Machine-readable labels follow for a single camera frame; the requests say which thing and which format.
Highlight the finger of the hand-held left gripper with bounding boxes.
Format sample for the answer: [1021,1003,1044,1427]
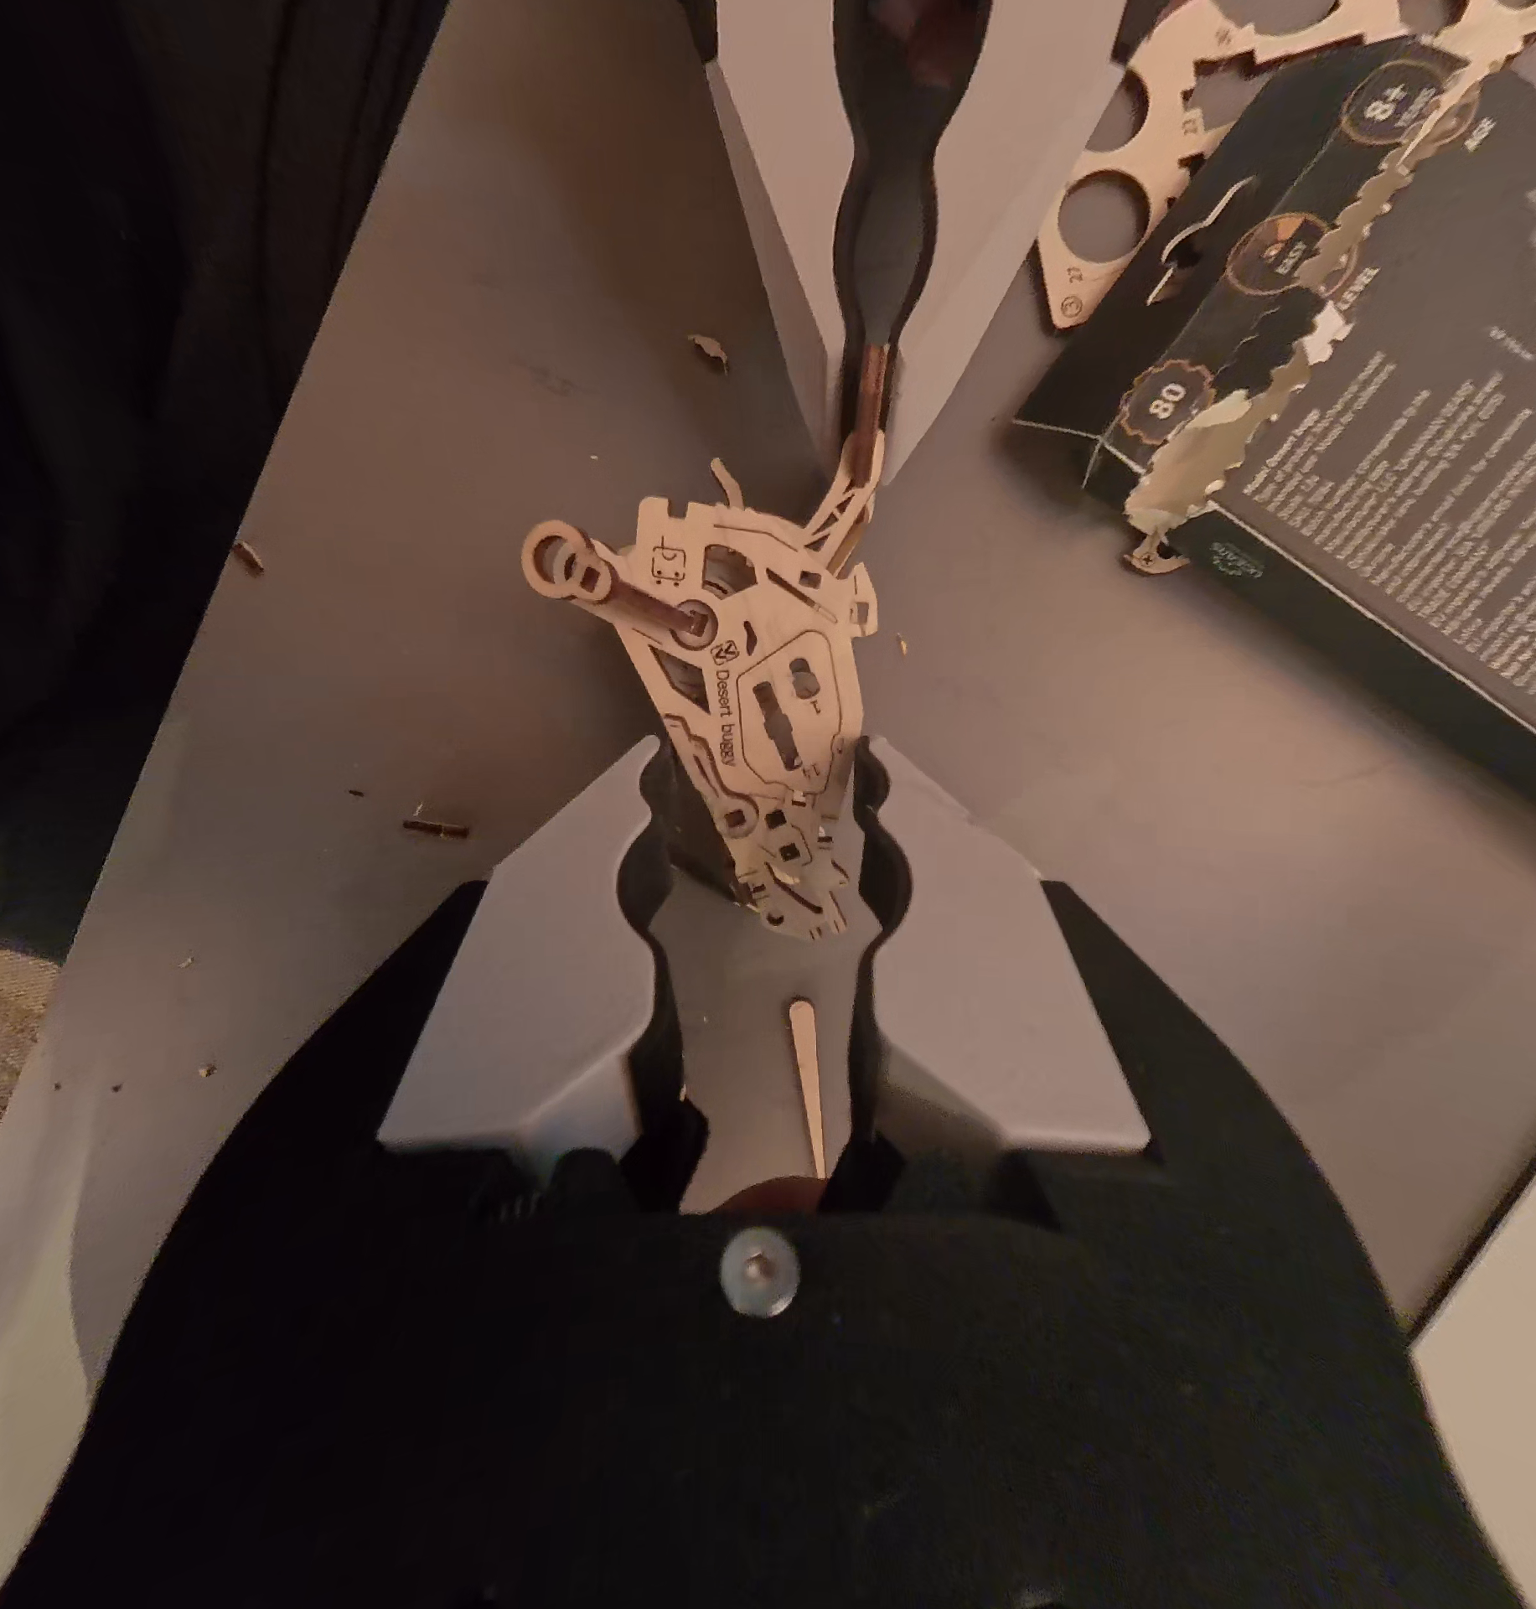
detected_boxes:
[712,0,873,468]
[884,0,1137,481]

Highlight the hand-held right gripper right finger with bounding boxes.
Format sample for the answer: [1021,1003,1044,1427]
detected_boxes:
[843,739,1152,1154]

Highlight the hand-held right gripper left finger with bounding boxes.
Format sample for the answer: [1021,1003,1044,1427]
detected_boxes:
[378,736,685,1154]

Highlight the wooden model frame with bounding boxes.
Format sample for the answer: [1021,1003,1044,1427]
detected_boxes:
[519,339,900,944]

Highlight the wooden body plate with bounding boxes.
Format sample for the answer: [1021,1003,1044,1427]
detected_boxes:
[519,490,879,944]

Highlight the punched wooden parts sheet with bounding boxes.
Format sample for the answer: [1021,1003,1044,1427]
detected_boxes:
[1031,0,1536,337]

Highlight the black model kit box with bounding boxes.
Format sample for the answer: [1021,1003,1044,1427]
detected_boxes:
[1010,37,1536,790]

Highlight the pointed wooden stick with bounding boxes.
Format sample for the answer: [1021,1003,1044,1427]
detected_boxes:
[785,994,830,1183]

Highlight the white document stand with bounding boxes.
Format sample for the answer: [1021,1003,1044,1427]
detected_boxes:
[1409,1106,1536,1609]

